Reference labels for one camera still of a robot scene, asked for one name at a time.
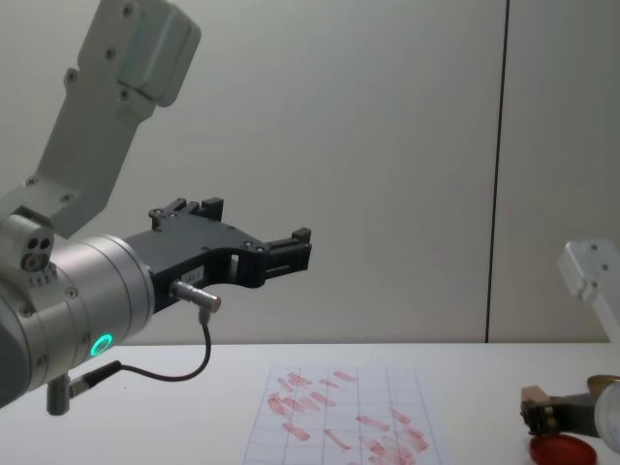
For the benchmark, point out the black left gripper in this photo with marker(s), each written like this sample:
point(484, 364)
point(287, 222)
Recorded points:
point(194, 247)

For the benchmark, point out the wooden stamp with brass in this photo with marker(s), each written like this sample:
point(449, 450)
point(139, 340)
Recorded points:
point(535, 409)

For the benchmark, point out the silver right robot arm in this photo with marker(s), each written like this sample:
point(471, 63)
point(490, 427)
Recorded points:
point(586, 271)

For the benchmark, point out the round red ink pad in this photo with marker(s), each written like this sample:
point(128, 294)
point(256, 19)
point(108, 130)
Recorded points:
point(562, 450)

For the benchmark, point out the white gridded paper red marks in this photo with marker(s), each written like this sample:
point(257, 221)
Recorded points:
point(339, 416)

